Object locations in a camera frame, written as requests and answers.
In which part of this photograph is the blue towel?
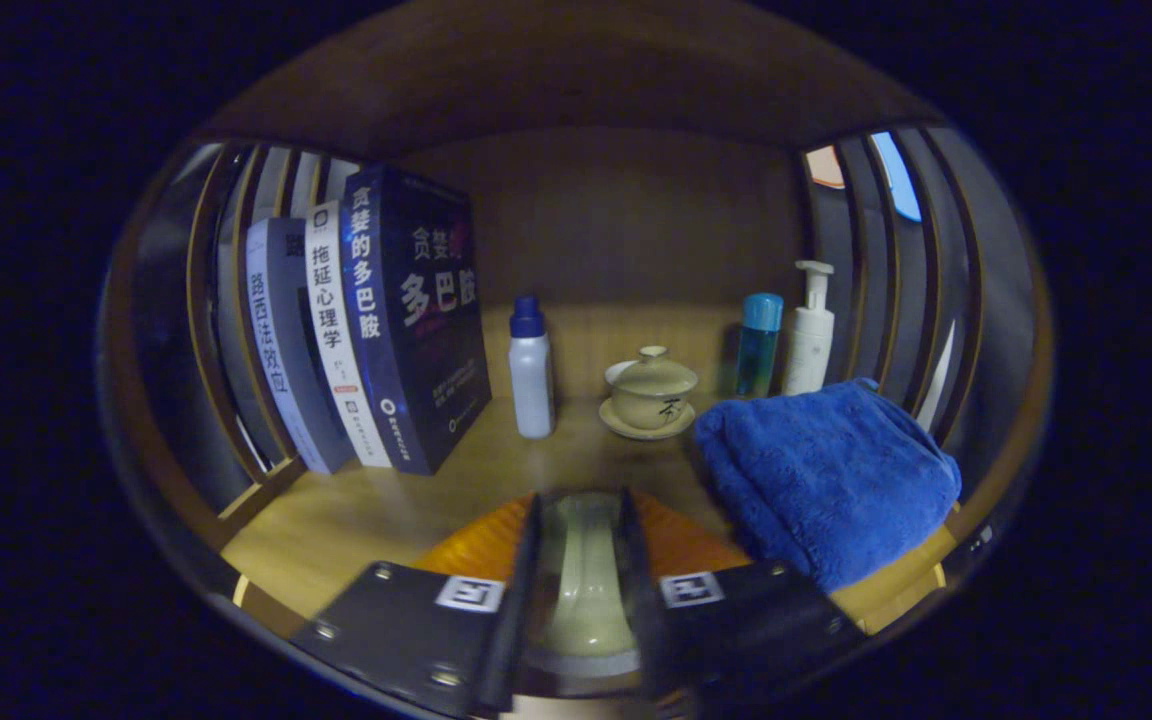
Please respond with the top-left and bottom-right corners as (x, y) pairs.
(691, 377), (964, 593)

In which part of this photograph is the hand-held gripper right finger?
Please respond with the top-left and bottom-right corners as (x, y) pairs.
(619, 488), (872, 701)

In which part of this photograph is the white book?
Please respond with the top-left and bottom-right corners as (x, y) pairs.
(304, 200), (395, 469)

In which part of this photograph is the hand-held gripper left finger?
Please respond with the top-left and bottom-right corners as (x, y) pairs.
(288, 490), (543, 719)

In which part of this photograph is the beige lidded tea cup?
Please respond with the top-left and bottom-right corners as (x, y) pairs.
(598, 345), (699, 442)

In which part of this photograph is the white pump bottle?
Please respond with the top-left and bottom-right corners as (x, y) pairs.
(783, 260), (836, 396)

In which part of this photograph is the pale green ceramic holder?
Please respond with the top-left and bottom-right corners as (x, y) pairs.
(534, 492), (642, 681)

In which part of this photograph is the dark navy book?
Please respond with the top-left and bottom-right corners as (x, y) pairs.
(340, 165), (493, 476)

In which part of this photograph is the wooden countertop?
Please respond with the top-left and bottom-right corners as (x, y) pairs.
(221, 395), (962, 636)

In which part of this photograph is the wooden cabinet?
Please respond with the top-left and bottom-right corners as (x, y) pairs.
(101, 0), (1052, 691)

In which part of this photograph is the white bottle with blue cap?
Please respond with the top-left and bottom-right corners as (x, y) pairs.
(508, 295), (556, 440)

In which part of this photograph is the teal bottle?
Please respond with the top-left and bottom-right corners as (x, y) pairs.
(736, 292), (785, 399)

